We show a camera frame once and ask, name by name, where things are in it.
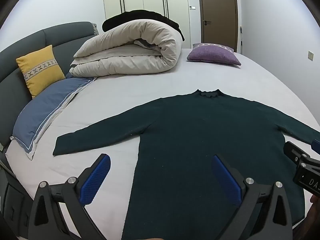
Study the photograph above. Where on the dark green sweater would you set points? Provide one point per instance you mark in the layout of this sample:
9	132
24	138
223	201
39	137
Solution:
190	142

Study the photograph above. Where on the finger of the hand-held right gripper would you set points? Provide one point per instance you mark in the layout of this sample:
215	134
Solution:
293	151
316	146

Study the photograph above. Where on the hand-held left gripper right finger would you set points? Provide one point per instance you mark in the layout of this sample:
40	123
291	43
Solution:
226	180

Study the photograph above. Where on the grey upholstered bed frame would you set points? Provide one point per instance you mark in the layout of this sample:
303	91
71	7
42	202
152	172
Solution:
30	40

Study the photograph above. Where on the rolled beige duvet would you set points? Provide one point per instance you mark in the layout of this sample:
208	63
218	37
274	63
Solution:
140	45

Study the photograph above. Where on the blue pillow with white edge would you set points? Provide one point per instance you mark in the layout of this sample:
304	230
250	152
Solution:
47	107

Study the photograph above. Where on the yellow cushion with patterned band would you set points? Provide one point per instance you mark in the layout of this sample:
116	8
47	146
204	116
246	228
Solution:
47	77

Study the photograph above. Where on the black cloth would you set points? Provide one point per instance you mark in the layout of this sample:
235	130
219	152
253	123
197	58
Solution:
120	18

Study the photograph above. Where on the brown door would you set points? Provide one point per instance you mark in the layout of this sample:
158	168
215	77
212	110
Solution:
220	10

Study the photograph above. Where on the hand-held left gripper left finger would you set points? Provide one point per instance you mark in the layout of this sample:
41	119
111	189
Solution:
96	177

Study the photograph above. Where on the purple cushion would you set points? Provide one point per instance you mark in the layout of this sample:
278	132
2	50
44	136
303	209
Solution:
212	55

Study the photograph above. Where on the thin dark rod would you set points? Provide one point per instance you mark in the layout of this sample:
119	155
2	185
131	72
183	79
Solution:
241	40

